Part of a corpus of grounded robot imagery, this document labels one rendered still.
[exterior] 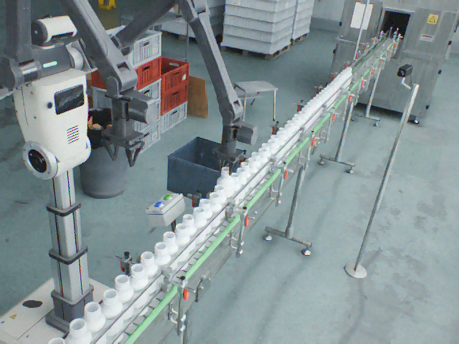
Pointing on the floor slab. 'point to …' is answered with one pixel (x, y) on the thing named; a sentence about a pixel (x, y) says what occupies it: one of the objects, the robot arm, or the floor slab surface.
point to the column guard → (106, 5)
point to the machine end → (430, 29)
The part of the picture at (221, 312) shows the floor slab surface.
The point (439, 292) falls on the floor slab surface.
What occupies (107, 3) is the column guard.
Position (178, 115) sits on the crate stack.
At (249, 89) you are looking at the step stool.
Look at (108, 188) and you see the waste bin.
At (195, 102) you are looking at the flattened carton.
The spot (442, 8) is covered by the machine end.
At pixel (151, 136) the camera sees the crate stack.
